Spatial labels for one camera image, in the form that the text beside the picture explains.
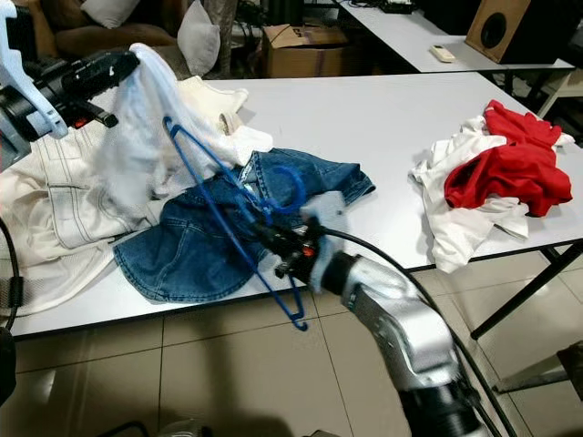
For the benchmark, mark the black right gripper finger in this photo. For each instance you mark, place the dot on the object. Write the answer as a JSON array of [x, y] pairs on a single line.
[[271, 248], [265, 228]]

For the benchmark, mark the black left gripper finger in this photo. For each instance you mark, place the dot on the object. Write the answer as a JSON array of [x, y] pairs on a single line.
[[118, 80], [120, 62]]

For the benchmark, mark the thin white shirt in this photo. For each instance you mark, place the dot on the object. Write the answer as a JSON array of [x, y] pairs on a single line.
[[146, 137]]

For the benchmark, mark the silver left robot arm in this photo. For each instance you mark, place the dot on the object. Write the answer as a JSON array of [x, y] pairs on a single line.
[[23, 109]]

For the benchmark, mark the brown sofa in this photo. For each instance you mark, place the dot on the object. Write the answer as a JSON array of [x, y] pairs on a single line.
[[118, 41]]

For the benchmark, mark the white pillow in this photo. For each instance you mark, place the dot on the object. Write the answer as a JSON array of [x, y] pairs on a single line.
[[109, 11]]

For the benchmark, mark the blue denim garment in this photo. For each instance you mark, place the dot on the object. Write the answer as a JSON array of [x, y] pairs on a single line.
[[191, 255]]

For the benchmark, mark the light grey pillow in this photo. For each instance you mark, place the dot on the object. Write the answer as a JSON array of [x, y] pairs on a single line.
[[200, 36]]

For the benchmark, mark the cream plain garment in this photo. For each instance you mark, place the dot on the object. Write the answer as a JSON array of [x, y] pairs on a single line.
[[219, 96]]

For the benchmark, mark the grey patterned curtain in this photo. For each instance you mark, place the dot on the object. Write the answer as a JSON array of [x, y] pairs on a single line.
[[223, 18]]

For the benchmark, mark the cream seamed garment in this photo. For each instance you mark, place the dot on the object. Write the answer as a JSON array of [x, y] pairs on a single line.
[[55, 200]]

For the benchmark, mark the white crumpled garment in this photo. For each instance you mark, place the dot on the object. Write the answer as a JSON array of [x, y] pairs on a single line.
[[451, 237]]

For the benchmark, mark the brown cardboard box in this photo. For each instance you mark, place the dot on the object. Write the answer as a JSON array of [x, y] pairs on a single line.
[[305, 55]]

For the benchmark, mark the black table leg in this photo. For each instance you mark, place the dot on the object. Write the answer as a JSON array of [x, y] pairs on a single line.
[[519, 291]]

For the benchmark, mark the red garment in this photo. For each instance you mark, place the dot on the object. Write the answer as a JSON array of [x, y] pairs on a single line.
[[510, 173]]

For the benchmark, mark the narrow white table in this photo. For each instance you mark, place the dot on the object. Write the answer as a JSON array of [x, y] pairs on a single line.
[[410, 36]]

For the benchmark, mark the white remote control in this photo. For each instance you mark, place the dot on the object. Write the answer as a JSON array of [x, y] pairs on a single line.
[[444, 53]]

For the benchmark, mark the wooden speaker box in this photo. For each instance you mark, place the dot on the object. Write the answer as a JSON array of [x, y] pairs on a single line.
[[492, 27]]

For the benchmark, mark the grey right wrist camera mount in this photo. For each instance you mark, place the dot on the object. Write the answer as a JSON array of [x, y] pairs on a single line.
[[323, 214]]

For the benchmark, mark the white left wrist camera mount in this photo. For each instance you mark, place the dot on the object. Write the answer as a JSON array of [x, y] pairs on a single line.
[[23, 55]]

